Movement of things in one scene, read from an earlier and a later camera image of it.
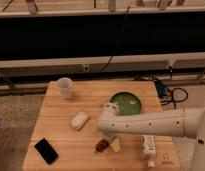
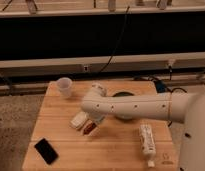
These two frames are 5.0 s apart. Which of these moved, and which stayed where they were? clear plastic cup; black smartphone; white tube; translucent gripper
Moved: translucent gripper
Stayed: white tube; clear plastic cup; black smartphone
